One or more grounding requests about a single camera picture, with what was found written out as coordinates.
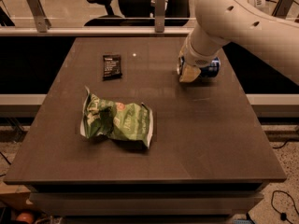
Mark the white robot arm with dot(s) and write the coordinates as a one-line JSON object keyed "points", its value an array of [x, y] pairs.
{"points": [[219, 22]]}

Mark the small black snack packet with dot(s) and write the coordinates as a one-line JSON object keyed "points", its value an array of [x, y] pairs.
{"points": [[112, 66]]}

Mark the grey right railing bracket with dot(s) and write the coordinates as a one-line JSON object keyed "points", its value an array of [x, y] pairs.
{"points": [[282, 8]]}

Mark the orange ball under table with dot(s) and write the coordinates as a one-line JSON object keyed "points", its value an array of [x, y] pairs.
{"points": [[26, 217]]}

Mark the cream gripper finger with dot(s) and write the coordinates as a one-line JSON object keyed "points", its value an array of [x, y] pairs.
{"points": [[188, 73]]}

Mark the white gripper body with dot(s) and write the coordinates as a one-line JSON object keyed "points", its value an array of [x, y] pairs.
{"points": [[196, 59]]}

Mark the green crumpled chip bag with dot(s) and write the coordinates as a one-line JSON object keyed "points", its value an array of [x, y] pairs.
{"points": [[116, 120]]}

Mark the grey middle railing bracket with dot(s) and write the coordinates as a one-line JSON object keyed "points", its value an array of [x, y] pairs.
{"points": [[159, 15]]}

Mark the blue pepsi can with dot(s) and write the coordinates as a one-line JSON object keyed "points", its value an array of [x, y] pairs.
{"points": [[209, 71]]}

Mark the grey railing bracket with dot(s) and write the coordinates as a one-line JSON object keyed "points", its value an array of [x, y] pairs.
{"points": [[159, 15], [41, 21], [282, 8]]}

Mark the black office chair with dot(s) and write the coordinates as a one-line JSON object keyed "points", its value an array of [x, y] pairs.
{"points": [[141, 13]]}

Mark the grey left railing bracket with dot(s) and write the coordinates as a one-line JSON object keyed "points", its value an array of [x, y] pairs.
{"points": [[41, 21]]}

